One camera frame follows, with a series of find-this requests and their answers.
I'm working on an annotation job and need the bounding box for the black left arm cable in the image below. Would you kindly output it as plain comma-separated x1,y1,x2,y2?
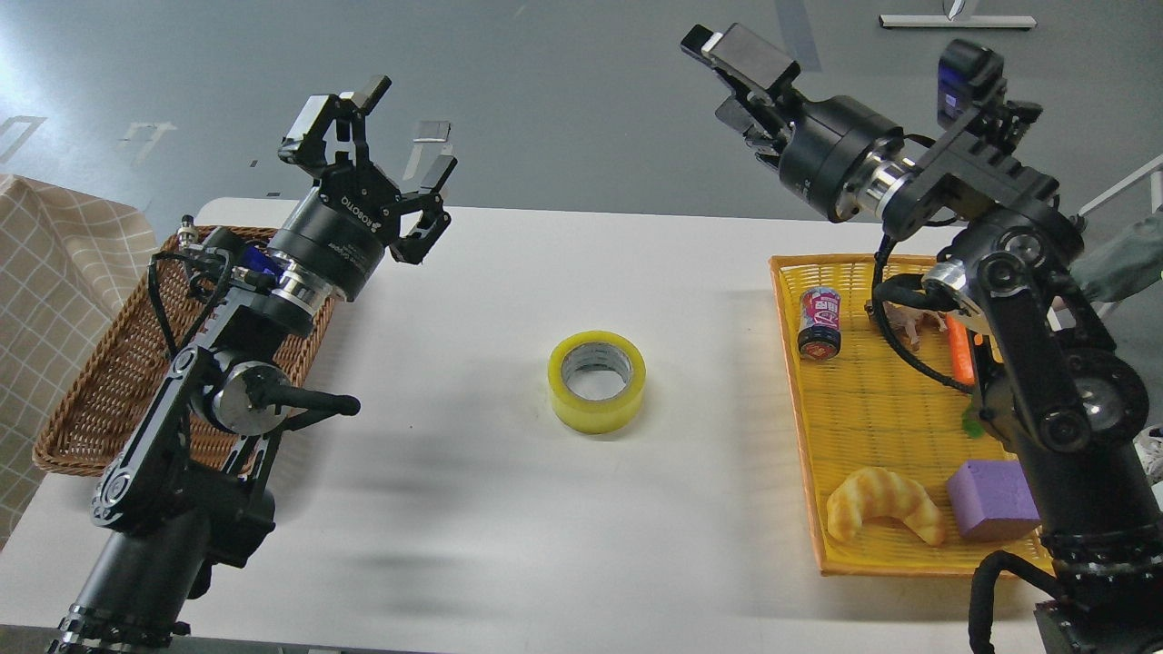
147,250,237,364

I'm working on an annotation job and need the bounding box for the beige checkered cloth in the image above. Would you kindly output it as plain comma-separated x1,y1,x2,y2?
1,173,157,540

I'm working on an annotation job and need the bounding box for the orange toy carrot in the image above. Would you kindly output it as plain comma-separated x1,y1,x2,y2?
943,313,986,439

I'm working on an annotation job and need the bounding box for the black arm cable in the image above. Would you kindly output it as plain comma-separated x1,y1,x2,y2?
147,250,237,364
870,136,1064,654

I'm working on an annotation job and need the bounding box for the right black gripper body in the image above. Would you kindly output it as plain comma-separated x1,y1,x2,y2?
778,95,904,223

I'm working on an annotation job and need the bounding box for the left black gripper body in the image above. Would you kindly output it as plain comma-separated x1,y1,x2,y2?
269,164,402,303

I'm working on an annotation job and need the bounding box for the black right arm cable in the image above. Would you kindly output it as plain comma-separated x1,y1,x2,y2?
870,136,1064,654

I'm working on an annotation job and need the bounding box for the yellow plastic basket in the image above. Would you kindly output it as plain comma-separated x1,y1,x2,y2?
769,253,1053,577

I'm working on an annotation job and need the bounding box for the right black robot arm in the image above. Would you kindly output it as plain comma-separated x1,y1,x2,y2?
682,24,1162,653

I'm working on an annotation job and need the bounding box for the person in green clothing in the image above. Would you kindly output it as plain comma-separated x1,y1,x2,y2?
1070,213,1162,303

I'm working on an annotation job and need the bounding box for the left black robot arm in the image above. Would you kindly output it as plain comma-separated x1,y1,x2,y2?
47,74,457,653

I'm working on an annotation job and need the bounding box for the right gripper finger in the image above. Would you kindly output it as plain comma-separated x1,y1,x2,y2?
715,98,789,169
682,24,802,114

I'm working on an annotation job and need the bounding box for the small drink can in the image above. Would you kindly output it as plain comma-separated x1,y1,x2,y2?
797,286,840,362

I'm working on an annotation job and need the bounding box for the brown toy animal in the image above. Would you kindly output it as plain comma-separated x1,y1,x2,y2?
880,303,949,351

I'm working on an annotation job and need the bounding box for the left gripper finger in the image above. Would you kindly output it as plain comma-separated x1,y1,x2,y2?
388,154,458,265
278,74,393,187

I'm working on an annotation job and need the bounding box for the toy croissant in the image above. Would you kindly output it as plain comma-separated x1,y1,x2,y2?
825,467,947,547

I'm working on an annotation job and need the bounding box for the yellow tape roll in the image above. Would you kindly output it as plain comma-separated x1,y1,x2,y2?
547,330,647,435

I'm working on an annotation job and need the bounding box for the purple foam block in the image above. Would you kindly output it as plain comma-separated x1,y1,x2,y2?
944,460,1042,542

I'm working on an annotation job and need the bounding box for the white floor stand base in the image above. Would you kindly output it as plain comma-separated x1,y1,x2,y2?
878,1,1039,31

